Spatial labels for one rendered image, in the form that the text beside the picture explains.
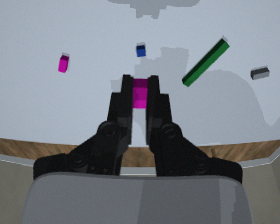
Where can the grey rod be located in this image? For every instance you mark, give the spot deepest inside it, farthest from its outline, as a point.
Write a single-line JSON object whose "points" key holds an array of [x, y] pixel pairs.
{"points": [[260, 73]]}

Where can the small blue cube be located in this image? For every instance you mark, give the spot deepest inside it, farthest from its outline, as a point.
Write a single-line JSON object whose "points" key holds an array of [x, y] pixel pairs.
{"points": [[140, 50]]}

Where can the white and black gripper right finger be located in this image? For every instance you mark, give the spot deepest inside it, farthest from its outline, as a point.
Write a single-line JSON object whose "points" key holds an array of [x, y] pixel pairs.
{"points": [[179, 157]]}

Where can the green rod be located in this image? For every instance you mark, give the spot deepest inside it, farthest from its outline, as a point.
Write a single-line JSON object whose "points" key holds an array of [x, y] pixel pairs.
{"points": [[205, 62]]}

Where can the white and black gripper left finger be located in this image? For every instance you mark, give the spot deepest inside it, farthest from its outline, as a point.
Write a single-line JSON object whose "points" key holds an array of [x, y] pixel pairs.
{"points": [[102, 152]]}

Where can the magenta rod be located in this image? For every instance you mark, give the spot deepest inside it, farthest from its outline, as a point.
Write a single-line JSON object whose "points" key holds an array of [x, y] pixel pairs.
{"points": [[140, 87], [63, 63]]}

